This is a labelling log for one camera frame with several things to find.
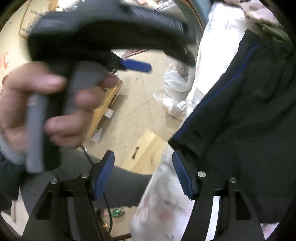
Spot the person's left hand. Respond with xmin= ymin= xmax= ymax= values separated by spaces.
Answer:
xmin=1 ymin=62 xmax=118 ymax=155

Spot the folded olive green garment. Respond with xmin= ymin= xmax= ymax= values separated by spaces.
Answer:
xmin=256 ymin=23 xmax=290 ymax=42

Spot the person's grey trouser leg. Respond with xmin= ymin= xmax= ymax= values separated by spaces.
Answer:
xmin=20 ymin=149 xmax=152 ymax=214

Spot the white floral bed sheet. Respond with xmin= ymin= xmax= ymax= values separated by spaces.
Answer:
xmin=130 ymin=1 xmax=281 ymax=240

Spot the wooden plank on floor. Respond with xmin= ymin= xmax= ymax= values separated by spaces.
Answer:
xmin=121 ymin=131 xmax=168 ymax=175

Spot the white plastic bag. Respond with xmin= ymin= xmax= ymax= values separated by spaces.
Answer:
xmin=152 ymin=64 xmax=195 ymax=121

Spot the black pants blue stripe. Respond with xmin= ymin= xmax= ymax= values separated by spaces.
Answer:
xmin=169 ymin=30 xmax=295 ymax=223

